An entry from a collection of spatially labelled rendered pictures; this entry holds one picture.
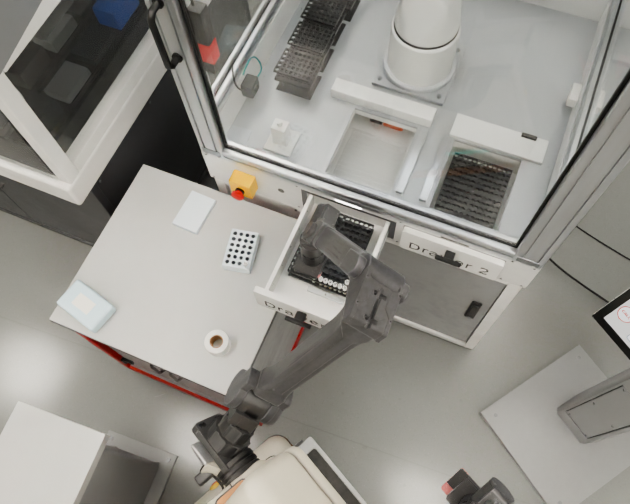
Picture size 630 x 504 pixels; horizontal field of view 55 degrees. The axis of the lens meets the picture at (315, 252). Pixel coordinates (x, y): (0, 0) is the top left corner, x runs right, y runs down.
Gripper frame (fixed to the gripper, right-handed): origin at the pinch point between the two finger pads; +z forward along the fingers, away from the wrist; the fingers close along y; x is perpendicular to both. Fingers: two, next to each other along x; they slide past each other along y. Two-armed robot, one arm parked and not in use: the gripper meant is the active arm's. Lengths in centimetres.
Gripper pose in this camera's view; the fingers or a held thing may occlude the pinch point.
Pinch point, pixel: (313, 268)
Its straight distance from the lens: 161.2
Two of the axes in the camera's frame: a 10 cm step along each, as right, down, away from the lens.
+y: -3.9, 8.6, -3.4
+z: 0.2, 3.8, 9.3
